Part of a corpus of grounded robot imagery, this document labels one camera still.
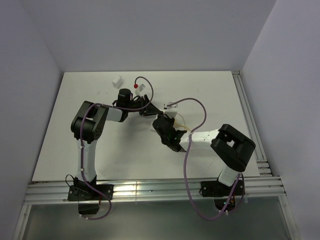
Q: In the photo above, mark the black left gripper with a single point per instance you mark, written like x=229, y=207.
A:
x=150, y=110

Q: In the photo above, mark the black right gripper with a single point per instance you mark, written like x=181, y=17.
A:
x=167, y=118

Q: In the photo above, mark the white USB charger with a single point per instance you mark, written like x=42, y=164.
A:
x=117, y=82

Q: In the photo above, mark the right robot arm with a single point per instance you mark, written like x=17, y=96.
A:
x=230, y=145

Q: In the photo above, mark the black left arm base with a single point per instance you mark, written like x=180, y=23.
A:
x=76, y=194

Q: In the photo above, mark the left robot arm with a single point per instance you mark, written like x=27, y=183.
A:
x=87, y=127

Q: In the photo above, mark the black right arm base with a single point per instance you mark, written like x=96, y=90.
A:
x=213, y=188

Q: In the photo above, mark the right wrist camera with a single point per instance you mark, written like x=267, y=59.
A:
x=170, y=110

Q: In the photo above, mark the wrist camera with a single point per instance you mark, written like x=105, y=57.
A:
x=170, y=110
x=138, y=88

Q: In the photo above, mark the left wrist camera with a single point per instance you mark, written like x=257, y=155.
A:
x=138, y=88

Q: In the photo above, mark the aluminium front rail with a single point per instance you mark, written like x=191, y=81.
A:
x=147, y=190

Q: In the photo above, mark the aluminium rail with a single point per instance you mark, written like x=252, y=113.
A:
x=147, y=190
x=259, y=153

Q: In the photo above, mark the aluminium right rail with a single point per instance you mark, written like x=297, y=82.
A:
x=259, y=153

